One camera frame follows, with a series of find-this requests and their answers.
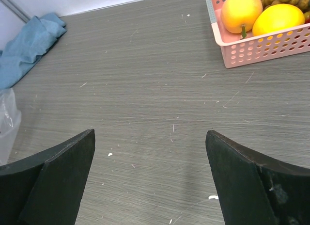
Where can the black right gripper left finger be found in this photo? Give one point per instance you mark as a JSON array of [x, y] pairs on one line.
[[46, 188]]

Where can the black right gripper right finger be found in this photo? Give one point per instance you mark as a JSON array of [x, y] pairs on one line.
[[256, 189]]

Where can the clear zip top bag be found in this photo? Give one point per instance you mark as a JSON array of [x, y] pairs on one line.
[[10, 119]]

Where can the yellow round fruit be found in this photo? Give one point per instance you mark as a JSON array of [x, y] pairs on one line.
[[276, 18]]

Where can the orange-yellow peach fruit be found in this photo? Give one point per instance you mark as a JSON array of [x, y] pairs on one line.
[[240, 15]]

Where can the pink perforated plastic basket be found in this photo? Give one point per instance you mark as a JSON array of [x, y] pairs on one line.
[[237, 51]]

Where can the blue cloth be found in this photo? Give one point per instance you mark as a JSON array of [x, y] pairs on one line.
[[22, 53]]

